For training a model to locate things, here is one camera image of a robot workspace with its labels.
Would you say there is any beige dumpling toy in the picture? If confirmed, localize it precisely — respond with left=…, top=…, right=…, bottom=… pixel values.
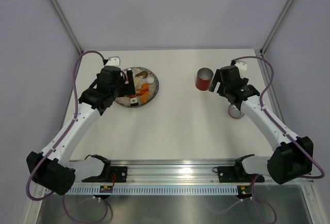
left=134, top=77, right=139, bottom=87

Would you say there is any red cylindrical tin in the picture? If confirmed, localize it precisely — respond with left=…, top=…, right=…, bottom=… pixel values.
left=195, top=67, right=213, bottom=91

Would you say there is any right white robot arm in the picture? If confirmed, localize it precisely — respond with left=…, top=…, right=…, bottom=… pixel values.
left=209, top=65, right=314, bottom=184

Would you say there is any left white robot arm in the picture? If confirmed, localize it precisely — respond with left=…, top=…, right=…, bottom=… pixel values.
left=26, top=66, right=135, bottom=195

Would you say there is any sushi roll piece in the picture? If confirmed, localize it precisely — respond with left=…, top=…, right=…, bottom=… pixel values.
left=130, top=97, right=139, bottom=107

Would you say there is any speckled round plate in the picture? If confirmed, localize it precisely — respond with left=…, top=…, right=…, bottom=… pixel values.
left=115, top=67, right=159, bottom=108

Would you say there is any brown shrimp toy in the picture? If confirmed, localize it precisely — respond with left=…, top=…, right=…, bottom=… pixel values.
left=135, top=71, right=148, bottom=78

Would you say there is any silver tin lid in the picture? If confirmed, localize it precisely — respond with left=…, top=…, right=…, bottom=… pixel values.
left=227, top=105, right=244, bottom=119

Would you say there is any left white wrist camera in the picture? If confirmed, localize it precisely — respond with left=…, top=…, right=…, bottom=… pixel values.
left=105, top=56, right=121, bottom=68

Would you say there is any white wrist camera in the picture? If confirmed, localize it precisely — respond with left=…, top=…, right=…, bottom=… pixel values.
left=105, top=56, right=121, bottom=68
left=234, top=61, right=248, bottom=72

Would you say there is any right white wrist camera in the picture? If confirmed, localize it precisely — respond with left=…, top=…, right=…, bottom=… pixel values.
left=234, top=61, right=248, bottom=72

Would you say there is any aluminium mounting rail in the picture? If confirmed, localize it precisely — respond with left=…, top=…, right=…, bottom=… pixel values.
left=69, top=159, right=314, bottom=185

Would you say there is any right aluminium frame post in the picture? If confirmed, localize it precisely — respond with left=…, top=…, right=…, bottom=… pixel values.
left=259, top=0, right=296, bottom=56

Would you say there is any aluminium frame post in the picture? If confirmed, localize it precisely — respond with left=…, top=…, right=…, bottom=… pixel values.
left=49, top=0, right=84, bottom=54
left=259, top=0, right=296, bottom=56

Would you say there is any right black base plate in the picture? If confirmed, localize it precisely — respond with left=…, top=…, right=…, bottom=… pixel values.
left=212, top=166, right=257, bottom=183

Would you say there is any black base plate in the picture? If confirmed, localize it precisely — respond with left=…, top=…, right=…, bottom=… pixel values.
left=82, top=166, right=128, bottom=183
left=212, top=166, right=257, bottom=183

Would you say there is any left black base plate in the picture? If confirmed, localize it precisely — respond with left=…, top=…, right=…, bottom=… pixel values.
left=82, top=166, right=128, bottom=183

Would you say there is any left aluminium frame post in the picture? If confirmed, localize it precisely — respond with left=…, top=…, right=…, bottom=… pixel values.
left=49, top=0, right=84, bottom=54

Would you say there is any white slotted cable duct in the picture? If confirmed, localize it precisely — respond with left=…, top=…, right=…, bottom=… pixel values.
left=67, top=184, right=238, bottom=196

